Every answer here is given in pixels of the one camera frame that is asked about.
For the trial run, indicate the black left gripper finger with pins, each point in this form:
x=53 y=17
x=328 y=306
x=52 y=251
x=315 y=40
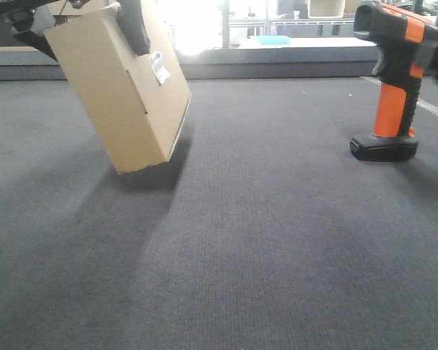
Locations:
x=131 y=22

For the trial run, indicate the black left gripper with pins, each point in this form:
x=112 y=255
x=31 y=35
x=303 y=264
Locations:
x=21 y=15

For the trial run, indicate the orange black barcode scanner gun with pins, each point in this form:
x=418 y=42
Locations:
x=406 y=42

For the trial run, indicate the brown cardboard package box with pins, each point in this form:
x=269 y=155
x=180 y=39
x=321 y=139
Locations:
x=137 y=120

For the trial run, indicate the white zipper strip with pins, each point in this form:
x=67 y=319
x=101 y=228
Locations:
x=429 y=107

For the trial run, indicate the white barcode label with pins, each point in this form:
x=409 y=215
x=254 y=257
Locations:
x=157 y=64

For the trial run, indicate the blue flat tray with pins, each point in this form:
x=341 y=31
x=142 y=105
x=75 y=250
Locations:
x=273 y=40

